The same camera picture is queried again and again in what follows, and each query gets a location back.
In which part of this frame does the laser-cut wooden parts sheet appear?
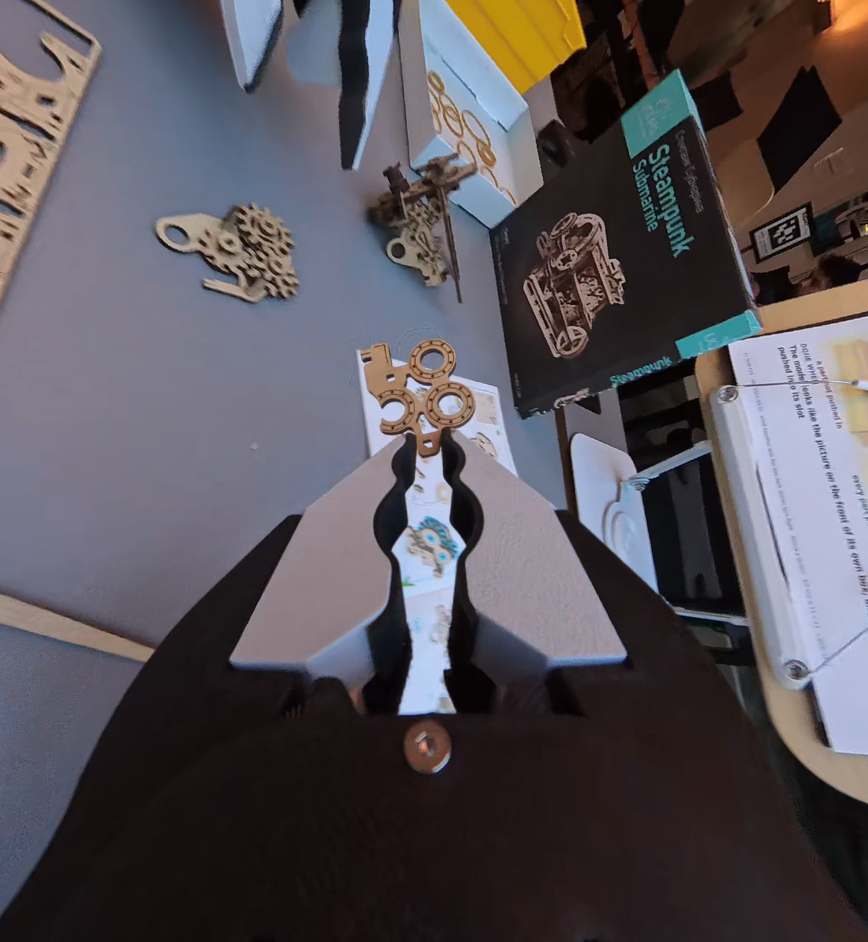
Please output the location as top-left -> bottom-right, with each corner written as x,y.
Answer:
0,0 -> 102,356

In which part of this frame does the black model kit box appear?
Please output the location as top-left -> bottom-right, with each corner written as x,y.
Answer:
489,70 -> 762,420

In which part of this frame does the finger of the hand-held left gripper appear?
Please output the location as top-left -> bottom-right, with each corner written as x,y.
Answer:
287,0 -> 398,172
221,0 -> 284,93

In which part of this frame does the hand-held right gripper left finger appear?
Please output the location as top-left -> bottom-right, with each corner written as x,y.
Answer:
230,433 -> 416,715

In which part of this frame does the white instruction sign holder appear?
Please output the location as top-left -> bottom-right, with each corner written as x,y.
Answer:
710,305 -> 868,759

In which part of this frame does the partly built wooden model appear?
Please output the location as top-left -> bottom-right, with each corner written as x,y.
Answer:
368,153 -> 479,304

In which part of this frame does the wooden gear assembly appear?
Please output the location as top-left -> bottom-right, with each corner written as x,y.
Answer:
156,204 -> 300,304

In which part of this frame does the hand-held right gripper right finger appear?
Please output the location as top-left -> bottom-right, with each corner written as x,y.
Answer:
441,429 -> 630,715

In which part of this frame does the pile of rubber bands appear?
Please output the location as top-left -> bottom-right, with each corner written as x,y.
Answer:
425,70 -> 517,207

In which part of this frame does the black white marker sign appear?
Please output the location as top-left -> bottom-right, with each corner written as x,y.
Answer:
750,205 -> 814,259

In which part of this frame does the white cardboard box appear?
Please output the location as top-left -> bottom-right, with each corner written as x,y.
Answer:
399,0 -> 545,231

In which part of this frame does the white instruction booklet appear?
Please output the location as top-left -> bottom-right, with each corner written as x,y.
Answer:
357,349 -> 519,715

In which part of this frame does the wooden three-ring plate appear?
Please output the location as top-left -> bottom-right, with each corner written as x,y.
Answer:
364,339 -> 477,459

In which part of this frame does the white stand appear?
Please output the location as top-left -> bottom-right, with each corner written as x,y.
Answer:
568,430 -> 716,593

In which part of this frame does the yellow bin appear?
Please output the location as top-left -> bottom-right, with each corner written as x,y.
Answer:
445,0 -> 588,95

